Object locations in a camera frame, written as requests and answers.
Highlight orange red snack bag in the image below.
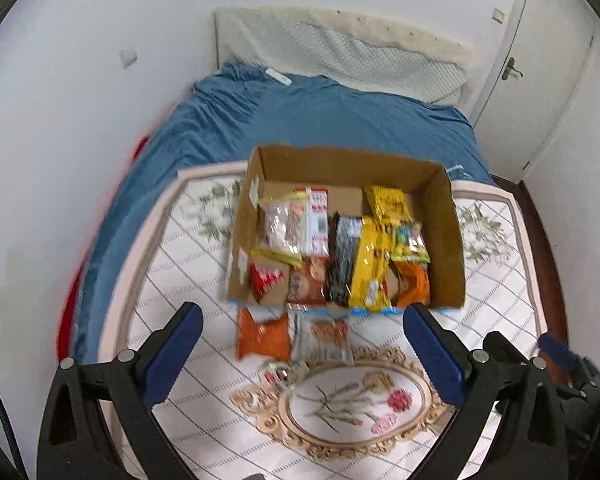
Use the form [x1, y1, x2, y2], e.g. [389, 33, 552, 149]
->
[236, 308, 292, 362]

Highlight white quilted pillow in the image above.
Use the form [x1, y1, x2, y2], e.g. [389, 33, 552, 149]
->
[214, 6, 472, 105]

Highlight white door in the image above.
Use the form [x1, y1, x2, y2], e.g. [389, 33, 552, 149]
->
[471, 0, 595, 182]

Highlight copper brown snack packet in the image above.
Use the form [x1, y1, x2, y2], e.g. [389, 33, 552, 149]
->
[287, 257, 327, 307]

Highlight floral white quilt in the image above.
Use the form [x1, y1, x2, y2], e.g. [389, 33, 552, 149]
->
[98, 162, 547, 479]

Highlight red white spicy strip packet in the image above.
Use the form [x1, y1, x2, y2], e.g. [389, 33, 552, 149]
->
[296, 188, 329, 259]

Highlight colourful candy bag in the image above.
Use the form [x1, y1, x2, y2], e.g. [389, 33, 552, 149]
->
[391, 220, 430, 264]

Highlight blue bed sheet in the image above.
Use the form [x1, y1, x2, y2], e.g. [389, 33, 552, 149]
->
[69, 63, 493, 364]

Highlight red small snack packet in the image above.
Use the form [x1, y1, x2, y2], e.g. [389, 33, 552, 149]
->
[249, 263, 284, 302]

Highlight metal door handle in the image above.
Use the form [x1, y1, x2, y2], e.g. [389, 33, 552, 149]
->
[501, 58, 524, 81]

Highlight clear pastry snack bag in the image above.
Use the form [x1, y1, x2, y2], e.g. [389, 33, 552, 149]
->
[291, 313, 353, 365]

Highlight white remote control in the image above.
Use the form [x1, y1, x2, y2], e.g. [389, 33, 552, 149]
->
[265, 67, 292, 87]

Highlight small grey snack packet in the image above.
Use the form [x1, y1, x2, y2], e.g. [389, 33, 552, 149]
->
[259, 361, 310, 393]

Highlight black yellow snack bag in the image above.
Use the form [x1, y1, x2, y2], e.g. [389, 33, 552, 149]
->
[327, 212, 393, 312]

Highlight clear bag of nuts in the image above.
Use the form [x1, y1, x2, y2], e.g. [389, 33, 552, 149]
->
[250, 191, 309, 268]

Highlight white wall switch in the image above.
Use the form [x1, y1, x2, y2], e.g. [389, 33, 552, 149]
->
[119, 49, 137, 70]

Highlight brown cardboard box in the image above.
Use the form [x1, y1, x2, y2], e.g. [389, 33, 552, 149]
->
[227, 145, 466, 309]

